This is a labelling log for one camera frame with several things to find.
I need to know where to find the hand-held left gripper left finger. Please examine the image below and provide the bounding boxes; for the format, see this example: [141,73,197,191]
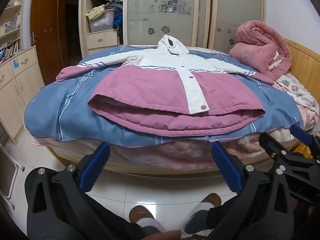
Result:
[24,142,111,240]

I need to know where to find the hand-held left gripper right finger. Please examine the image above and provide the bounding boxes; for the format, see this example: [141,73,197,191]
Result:
[211,141,298,240]

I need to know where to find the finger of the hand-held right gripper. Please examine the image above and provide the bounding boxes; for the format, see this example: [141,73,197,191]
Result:
[290,124,320,156]
[259,132,320,173]

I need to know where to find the pink and white jacket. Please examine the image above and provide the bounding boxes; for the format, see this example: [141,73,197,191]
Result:
[55,34,274,137]

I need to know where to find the grey folded clothes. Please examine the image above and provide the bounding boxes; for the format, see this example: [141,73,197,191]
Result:
[107,0,123,14]

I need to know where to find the yellow plastic object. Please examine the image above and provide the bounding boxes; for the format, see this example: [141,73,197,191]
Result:
[299,145,312,159]

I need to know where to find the person's right leg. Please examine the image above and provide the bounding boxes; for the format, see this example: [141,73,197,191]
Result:
[207,197,241,231]

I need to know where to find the person's leg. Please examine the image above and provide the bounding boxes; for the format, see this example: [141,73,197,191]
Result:
[85,197,157,240]
[207,197,241,231]

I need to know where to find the person's right slippered foot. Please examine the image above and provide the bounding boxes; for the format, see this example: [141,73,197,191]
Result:
[179,193,222,236]

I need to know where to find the person's slippered foot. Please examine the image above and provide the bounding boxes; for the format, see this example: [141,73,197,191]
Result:
[128,204,166,233]
[179,193,222,236]

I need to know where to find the pink fleece blanket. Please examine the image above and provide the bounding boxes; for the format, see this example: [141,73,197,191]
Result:
[31,127,300,172]

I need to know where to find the person's left leg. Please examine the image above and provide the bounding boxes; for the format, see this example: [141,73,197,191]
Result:
[85,197,157,240]

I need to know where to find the blue striped bed sheet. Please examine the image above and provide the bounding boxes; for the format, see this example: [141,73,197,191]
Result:
[24,44,304,148]

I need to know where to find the person's left slippered foot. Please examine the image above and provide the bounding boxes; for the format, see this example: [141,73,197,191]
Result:
[128,204,166,233]

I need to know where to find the rolled pink quilt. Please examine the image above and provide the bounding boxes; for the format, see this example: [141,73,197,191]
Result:
[229,20,292,81]

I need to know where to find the beige low cabinet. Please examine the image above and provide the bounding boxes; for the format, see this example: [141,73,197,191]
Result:
[0,46,46,144]

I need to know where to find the beige wardrobe drawer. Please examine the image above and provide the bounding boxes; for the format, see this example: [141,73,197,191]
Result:
[87,30,119,48]

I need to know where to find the frosted door with small flowers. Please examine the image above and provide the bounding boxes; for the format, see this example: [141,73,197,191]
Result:
[210,0,265,53]

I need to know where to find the translucent storage box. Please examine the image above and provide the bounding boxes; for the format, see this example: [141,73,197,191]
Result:
[89,12,117,33]

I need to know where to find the brown wooden door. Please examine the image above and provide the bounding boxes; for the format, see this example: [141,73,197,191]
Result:
[30,0,67,87]

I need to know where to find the row of books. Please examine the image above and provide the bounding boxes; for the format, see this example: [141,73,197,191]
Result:
[0,39,21,63]

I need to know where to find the blue clothing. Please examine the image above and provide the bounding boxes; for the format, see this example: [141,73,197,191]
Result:
[112,12,123,29]

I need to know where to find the yellowish crumpled cloth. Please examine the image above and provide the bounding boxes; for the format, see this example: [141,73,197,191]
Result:
[86,3,110,20]

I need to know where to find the beige wardrobe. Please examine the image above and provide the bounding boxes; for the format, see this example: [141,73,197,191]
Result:
[79,0,267,55]

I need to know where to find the beige bookshelf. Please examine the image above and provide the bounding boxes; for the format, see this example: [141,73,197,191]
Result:
[0,0,28,64]

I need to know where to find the frosted door with large flowers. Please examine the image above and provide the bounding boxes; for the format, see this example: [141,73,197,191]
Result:
[124,0,200,48]

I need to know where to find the white metal folding frame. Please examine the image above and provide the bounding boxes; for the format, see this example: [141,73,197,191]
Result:
[0,140,26,211]

